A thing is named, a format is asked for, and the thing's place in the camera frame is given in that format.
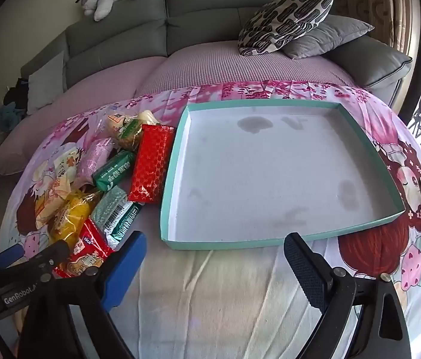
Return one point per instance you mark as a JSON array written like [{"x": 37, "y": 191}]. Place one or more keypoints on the patterned beige curtain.
[{"x": 378, "y": 3}]

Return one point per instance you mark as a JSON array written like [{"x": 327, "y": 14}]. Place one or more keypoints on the dark green wafer packet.
[{"x": 115, "y": 170}]

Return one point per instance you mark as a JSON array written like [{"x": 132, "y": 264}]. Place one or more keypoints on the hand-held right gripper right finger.
[{"x": 306, "y": 269}]

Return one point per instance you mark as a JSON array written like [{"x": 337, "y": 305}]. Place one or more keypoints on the grey sofa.
[{"x": 203, "y": 15}]

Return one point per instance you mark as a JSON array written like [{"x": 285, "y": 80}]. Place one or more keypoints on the dark clothes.
[{"x": 14, "y": 93}]

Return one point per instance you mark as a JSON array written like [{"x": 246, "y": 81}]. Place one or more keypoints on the red white-print snack packet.
[{"x": 87, "y": 250}]

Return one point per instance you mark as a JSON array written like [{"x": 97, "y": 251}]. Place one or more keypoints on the cream orange snack packet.
[{"x": 51, "y": 200}]

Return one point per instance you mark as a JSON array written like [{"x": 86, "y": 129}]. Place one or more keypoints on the printed pink blanket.
[{"x": 233, "y": 299}]

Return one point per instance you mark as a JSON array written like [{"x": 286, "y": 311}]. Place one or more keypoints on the grey pillow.
[{"x": 326, "y": 35}]

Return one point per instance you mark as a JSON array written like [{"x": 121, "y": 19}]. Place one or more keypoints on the green white snack packet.
[{"x": 126, "y": 224}]

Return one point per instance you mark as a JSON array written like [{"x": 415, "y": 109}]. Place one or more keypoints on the light green translucent packet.
[{"x": 107, "y": 199}]

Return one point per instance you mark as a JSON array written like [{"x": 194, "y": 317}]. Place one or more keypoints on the red gold-patterned snack packet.
[{"x": 149, "y": 160}]

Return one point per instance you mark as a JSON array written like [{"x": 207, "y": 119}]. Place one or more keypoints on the pink snack packet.
[{"x": 94, "y": 157}]

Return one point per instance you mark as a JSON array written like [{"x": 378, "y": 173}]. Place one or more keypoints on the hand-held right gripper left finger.
[{"x": 130, "y": 261}]

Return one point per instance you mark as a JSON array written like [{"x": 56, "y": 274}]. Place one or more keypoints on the teal cloth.
[{"x": 8, "y": 114}]

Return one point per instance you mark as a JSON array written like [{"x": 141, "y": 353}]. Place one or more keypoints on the white orange-print snack packet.
[{"x": 61, "y": 168}]

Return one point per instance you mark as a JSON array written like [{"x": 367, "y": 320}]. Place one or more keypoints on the black white patterned pillow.
[{"x": 285, "y": 22}]

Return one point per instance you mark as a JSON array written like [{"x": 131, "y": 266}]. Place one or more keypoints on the green clear biscuit packet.
[{"x": 130, "y": 132}]

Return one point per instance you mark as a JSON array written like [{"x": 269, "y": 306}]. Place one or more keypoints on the yellow snack packet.
[{"x": 72, "y": 213}]

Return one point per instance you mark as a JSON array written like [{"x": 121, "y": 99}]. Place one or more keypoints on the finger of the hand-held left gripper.
[
  {"x": 51, "y": 254},
  {"x": 8, "y": 256}
]

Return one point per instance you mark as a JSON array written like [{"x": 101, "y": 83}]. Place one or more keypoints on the teal cardboard tray box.
[{"x": 270, "y": 172}]

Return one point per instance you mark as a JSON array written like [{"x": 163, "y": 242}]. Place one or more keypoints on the light grey cushion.
[{"x": 46, "y": 82}]

